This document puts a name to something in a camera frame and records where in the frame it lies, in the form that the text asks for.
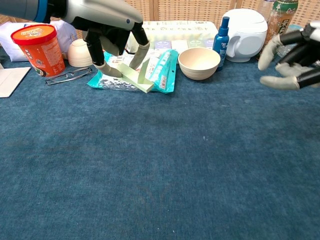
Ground orange instant noodle cup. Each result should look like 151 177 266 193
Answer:
10 24 66 78

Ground blue table cloth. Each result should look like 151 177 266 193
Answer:
0 43 320 240

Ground blue spray bottle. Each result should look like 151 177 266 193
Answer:
212 16 230 72

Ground rattan folding screen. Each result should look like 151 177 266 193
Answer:
0 0 320 46

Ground open beige bowl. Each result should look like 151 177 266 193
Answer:
177 47 222 81

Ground clear container teal lid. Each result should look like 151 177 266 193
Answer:
276 24 308 60

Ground green tea bottle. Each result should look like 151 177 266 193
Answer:
259 0 299 61

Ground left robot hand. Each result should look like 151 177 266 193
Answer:
62 0 151 79

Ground green sticky note pad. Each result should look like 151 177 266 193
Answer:
114 62 155 94

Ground green pocket tissue packet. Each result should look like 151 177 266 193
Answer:
188 39 207 50

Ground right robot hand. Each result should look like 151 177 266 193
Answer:
257 21 320 91

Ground white lidded pot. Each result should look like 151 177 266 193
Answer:
221 8 269 63

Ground teal frozen food bag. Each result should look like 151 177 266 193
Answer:
86 48 179 95

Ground black eyeglasses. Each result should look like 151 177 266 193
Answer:
44 66 93 86

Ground white tissue paper pack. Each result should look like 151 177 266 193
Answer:
0 20 79 63

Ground single green sticky note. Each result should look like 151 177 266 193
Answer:
137 57 151 86

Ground upturned beige bowl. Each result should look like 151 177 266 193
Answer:
67 38 95 68

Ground white toilet roll pack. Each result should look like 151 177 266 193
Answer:
126 20 219 54

